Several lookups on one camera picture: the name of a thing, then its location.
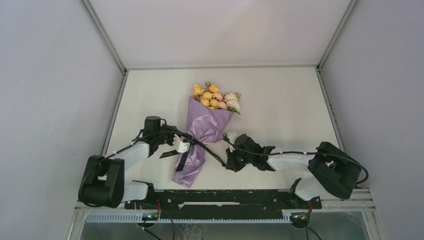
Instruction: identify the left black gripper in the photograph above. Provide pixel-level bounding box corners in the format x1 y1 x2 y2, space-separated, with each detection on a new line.
155 123 181 147

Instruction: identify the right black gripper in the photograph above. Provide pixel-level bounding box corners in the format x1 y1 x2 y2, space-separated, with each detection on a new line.
225 145 254 173

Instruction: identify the black ribbon strap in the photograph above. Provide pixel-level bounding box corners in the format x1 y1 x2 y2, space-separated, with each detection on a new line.
158 134 227 173

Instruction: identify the pink wrapping paper sheet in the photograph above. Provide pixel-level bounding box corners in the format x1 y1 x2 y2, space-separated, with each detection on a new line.
172 97 233 188

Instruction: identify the white fake flower stem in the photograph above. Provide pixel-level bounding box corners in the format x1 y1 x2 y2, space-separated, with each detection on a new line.
223 92 241 114

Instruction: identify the yellow fake flower stem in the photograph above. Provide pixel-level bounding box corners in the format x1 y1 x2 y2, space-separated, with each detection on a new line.
192 81 220 109

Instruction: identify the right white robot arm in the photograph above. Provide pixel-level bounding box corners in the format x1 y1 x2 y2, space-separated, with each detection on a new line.
223 132 369 208

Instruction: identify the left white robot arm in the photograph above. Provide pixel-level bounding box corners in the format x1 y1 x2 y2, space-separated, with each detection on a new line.
78 116 179 208

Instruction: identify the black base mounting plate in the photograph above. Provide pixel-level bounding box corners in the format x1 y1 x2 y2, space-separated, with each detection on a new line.
124 189 322 219

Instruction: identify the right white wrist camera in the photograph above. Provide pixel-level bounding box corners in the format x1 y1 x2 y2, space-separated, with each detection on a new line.
223 132 239 146

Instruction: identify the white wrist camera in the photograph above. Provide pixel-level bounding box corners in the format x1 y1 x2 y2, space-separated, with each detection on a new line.
223 132 239 146
173 134 191 154

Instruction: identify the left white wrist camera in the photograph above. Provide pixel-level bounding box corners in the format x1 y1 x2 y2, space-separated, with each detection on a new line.
173 134 191 154

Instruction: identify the white cable duct strip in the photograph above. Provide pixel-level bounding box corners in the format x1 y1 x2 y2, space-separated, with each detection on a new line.
85 212 292 224

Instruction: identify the aluminium frame rail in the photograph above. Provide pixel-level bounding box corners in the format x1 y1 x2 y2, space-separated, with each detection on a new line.
79 0 127 75

